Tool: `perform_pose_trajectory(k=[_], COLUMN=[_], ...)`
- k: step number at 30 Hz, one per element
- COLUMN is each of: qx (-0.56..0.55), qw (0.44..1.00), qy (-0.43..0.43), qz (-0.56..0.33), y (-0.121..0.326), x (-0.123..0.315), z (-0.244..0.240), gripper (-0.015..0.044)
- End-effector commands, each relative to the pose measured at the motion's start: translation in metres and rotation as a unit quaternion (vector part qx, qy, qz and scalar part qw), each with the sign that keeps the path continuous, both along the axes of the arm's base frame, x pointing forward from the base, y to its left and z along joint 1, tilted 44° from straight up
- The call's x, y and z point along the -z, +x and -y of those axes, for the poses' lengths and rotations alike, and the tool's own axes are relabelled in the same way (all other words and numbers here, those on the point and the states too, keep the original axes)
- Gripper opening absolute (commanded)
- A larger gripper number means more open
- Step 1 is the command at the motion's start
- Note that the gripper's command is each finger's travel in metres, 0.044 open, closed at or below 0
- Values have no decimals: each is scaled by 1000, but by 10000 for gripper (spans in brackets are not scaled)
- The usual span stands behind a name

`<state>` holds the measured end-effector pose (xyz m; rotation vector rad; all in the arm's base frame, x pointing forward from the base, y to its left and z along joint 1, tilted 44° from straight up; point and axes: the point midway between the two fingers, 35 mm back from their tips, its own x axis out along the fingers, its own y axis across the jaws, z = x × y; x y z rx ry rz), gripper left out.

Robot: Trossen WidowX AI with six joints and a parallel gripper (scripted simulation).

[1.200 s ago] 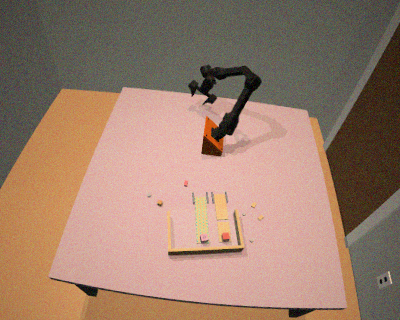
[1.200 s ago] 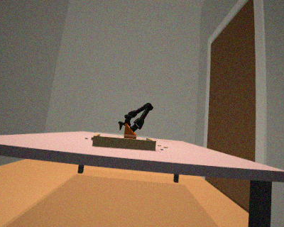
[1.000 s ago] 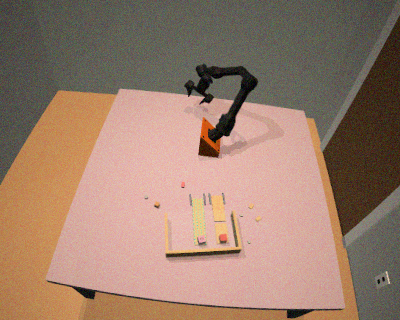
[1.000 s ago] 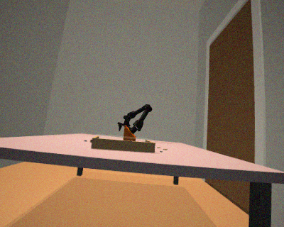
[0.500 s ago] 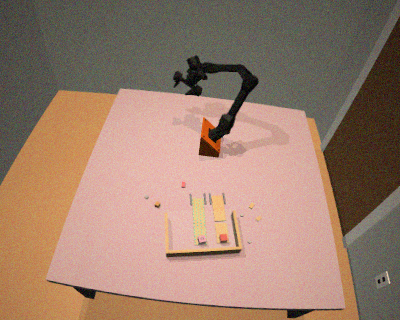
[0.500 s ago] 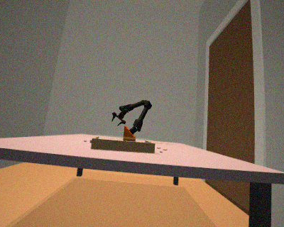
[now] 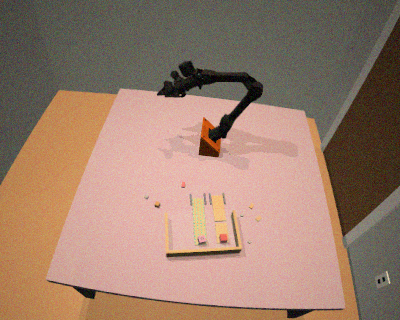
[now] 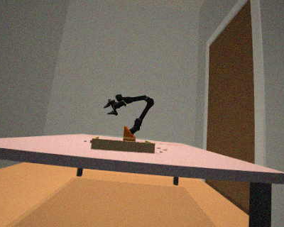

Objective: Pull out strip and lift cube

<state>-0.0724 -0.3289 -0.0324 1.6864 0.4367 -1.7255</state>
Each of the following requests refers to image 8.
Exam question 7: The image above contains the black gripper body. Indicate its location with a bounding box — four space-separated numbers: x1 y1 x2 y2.
108 99 120 116

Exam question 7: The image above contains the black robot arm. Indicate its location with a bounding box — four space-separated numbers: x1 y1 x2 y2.
115 94 154 135

